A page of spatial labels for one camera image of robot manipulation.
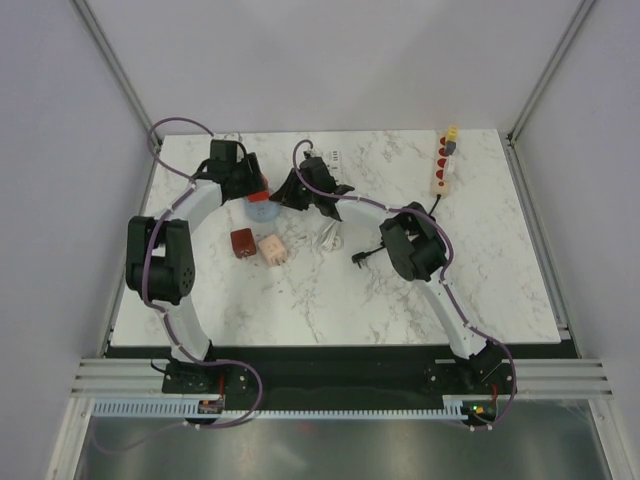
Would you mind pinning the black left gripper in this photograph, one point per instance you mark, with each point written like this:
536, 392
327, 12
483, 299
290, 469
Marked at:
256, 182

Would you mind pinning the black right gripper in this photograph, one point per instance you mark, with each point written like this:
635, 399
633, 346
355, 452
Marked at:
287, 197

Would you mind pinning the red socket cube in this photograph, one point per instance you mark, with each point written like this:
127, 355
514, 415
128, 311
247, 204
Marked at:
262, 195

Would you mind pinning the white power strip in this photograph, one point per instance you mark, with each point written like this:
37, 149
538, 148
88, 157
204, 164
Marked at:
334, 163

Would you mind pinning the dark red carp adapter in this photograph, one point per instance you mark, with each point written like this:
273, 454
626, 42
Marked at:
243, 243

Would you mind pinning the pink adapter plug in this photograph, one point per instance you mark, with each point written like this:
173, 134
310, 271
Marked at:
273, 250

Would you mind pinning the black plug with cable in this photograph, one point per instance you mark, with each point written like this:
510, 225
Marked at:
360, 258

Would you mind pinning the beige red power strip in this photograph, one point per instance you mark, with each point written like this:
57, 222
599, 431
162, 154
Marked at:
443, 170

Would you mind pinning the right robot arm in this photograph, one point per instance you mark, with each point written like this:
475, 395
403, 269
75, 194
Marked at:
418, 248

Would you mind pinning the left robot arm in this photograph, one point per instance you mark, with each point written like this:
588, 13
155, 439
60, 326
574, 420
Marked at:
160, 264

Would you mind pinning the grey plug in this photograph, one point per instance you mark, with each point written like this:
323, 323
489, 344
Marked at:
450, 147

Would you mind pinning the yellow plug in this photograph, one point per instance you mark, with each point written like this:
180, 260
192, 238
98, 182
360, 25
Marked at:
452, 134

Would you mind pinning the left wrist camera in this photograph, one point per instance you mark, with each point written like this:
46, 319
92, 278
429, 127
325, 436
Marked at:
232, 136

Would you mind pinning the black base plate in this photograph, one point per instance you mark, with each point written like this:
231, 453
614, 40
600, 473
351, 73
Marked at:
246, 356

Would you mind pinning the left aluminium frame post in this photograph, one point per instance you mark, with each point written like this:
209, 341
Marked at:
110, 58

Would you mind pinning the aluminium frame post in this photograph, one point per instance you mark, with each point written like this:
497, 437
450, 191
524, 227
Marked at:
110, 58
559, 54

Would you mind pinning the right aluminium frame post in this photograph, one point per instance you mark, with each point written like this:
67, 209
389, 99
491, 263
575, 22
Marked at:
559, 54

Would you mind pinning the aluminium front rail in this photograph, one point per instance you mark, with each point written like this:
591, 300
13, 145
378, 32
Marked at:
290, 381

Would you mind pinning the white slotted cable duct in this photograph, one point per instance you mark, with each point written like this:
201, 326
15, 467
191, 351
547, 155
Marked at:
193, 408

